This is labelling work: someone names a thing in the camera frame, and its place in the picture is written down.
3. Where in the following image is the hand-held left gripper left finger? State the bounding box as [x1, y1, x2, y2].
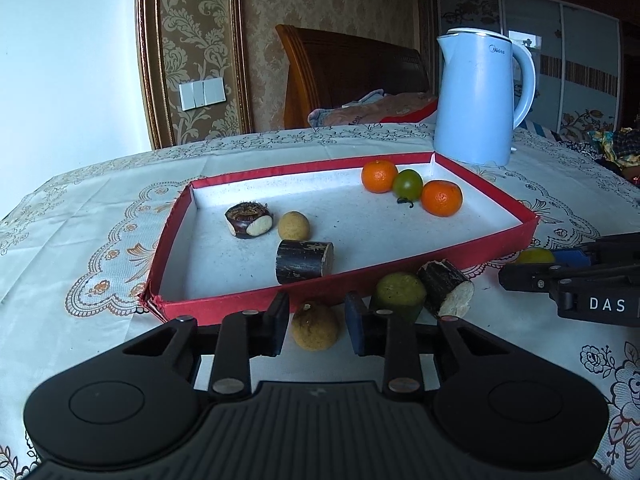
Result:
[120, 292, 291, 396]

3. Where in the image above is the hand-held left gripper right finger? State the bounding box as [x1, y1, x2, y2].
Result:
[344, 292, 522, 396]

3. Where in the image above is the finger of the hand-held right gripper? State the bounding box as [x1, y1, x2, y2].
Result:
[552, 242, 608, 267]
[498, 261, 568, 303]

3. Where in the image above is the yellow-green tomato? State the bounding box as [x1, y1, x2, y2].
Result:
[515, 247, 557, 266]

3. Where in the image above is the yellow longan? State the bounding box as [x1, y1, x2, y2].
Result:
[291, 301, 341, 351]
[277, 211, 312, 242]

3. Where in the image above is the red cardboard tray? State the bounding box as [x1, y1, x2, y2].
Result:
[140, 151, 541, 326]

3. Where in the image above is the dark water chestnut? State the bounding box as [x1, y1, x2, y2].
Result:
[224, 201, 274, 240]

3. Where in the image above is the orange mandarin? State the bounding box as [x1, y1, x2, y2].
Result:
[361, 159, 399, 194]
[420, 180, 463, 218]

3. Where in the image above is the dark green tomato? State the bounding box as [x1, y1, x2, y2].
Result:
[391, 169, 424, 206]

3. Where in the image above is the green lime fruit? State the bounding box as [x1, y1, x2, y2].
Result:
[370, 272, 427, 323]

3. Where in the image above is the dark sugarcane piece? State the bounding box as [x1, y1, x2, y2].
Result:
[275, 239, 335, 286]
[417, 259, 475, 319]

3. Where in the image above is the colourful cloth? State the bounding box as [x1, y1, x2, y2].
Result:
[550, 110, 640, 181]

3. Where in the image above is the light blue electric kettle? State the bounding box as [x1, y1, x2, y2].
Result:
[432, 27, 537, 167]

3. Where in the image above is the sliding door wardrobe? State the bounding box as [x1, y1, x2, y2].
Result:
[435, 0, 623, 133]

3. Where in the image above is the bedding pile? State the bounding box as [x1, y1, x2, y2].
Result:
[306, 89, 440, 128]

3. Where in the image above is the white light switch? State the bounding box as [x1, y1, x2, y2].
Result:
[179, 77, 227, 112]

